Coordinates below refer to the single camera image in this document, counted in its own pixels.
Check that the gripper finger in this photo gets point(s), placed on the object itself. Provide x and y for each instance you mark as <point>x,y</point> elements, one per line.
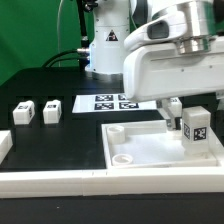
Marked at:
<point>164,108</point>

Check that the white square tabletop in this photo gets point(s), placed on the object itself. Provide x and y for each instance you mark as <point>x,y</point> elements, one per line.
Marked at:
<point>148,144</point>

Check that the white front fence wall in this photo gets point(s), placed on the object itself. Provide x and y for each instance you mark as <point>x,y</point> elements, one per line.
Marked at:
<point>111,182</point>

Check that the white left fence block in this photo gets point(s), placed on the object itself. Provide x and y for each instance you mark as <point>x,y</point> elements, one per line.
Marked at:
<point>5,143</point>

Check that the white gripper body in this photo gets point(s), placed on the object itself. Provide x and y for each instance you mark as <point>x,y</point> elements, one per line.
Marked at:
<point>158,71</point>

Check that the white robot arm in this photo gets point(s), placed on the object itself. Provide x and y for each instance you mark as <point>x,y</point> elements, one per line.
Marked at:
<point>123,26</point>

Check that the white marker sheet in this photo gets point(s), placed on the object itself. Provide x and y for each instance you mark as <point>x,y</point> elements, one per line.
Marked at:
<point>108,103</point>

